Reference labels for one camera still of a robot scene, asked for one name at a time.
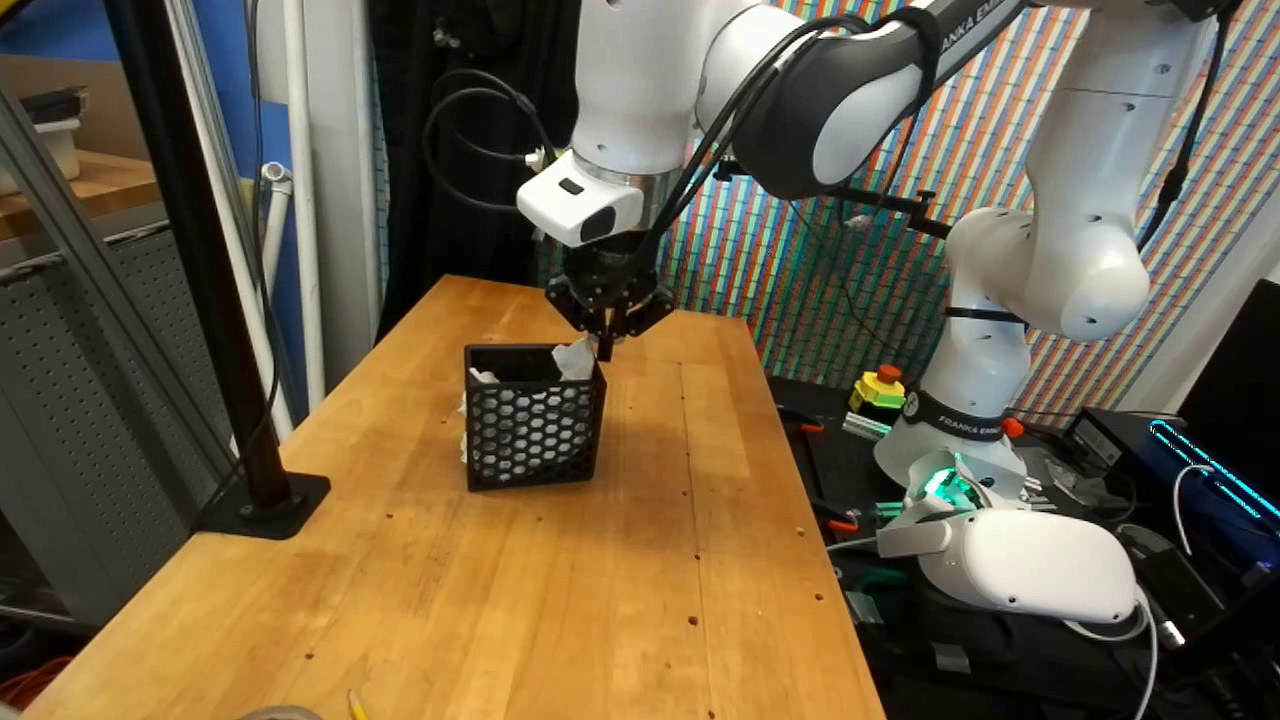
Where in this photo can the striped colourful cloth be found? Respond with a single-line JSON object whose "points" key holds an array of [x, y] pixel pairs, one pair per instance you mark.
{"points": [[801, 305]]}

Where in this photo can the grey perforated metal cabinet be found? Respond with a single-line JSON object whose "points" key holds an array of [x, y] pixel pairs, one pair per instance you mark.
{"points": [[83, 401]]}

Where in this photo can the white VR headset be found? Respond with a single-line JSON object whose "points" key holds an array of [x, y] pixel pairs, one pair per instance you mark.
{"points": [[1024, 563]]}

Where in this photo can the white towel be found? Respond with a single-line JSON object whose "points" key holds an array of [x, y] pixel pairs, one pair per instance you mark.
{"points": [[577, 363]]}

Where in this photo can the yellow emergency stop button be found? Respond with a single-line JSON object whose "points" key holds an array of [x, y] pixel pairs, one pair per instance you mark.
{"points": [[877, 395]]}

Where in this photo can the black case with blue edge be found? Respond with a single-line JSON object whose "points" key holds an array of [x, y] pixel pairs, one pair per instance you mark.
{"points": [[1214, 492]]}

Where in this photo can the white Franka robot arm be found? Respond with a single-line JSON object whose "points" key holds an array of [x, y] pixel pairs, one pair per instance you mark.
{"points": [[1064, 202]]}

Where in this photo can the black curtain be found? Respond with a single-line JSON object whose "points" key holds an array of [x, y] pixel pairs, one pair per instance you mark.
{"points": [[402, 202]]}

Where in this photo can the aluminium frame post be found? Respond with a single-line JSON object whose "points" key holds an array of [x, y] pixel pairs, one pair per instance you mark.
{"points": [[224, 202]]}

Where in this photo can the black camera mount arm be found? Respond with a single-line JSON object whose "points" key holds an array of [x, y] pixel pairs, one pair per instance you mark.
{"points": [[886, 204]]}

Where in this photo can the black perforated basket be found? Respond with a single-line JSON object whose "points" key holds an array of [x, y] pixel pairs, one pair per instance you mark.
{"points": [[535, 434]]}

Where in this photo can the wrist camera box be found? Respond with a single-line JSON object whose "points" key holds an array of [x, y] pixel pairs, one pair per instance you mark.
{"points": [[582, 202]]}

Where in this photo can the black pole with base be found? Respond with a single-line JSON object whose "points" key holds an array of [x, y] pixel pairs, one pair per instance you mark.
{"points": [[201, 267]]}

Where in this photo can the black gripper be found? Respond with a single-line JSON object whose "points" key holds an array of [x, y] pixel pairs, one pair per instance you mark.
{"points": [[610, 286]]}

